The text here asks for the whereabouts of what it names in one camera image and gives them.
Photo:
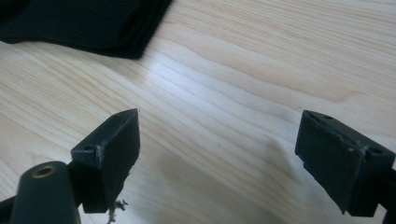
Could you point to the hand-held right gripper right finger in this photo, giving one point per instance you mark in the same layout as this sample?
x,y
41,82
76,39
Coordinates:
x,y
339,168

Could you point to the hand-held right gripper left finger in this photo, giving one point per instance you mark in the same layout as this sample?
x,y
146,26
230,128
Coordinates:
x,y
107,155

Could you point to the black sock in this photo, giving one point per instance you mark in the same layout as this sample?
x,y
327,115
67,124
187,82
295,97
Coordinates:
x,y
77,21

